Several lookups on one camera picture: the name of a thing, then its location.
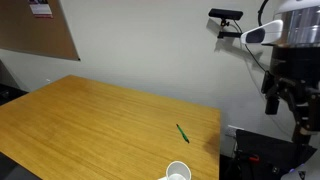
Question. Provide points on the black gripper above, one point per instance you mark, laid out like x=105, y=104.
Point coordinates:
x=296, y=63

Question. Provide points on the green pen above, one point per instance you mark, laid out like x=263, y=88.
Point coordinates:
x=182, y=134

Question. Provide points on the white ceramic cup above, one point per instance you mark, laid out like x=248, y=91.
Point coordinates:
x=171, y=169

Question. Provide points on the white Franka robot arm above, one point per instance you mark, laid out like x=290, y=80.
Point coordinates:
x=301, y=25

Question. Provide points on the brown cork notice board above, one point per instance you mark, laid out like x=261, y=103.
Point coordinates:
x=33, y=36

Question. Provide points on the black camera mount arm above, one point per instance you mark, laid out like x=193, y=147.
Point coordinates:
x=228, y=33

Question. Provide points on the small white wall socket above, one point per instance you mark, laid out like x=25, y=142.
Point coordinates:
x=48, y=80

